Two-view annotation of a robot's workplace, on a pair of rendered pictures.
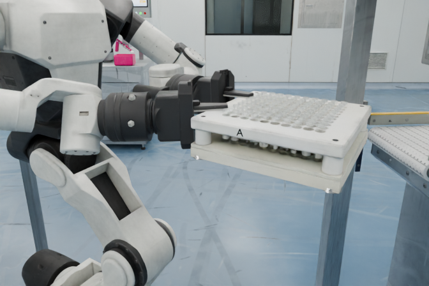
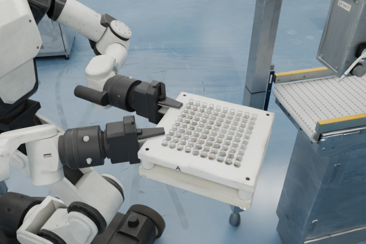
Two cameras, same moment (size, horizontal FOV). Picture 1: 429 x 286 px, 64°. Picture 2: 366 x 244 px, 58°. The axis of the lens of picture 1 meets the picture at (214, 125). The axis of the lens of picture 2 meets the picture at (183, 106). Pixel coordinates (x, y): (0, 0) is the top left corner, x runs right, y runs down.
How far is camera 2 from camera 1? 0.33 m
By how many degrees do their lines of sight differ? 21
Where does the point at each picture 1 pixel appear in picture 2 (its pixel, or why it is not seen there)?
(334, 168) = (246, 196)
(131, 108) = (87, 148)
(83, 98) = (44, 142)
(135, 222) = (90, 185)
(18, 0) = not seen: outside the picture
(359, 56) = (268, 30)
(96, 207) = not seen: hidden behind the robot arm
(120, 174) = not seen: hidden behind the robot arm
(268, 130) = (199, 169)
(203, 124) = (148, 158)
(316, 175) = (235, 199)
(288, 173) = (214, 195)
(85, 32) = (16, 38)
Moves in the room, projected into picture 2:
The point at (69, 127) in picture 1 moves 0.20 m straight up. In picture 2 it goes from (37, 168) to (6, 86)
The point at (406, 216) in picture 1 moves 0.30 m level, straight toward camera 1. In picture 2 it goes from (299, 146) to (286, 204)
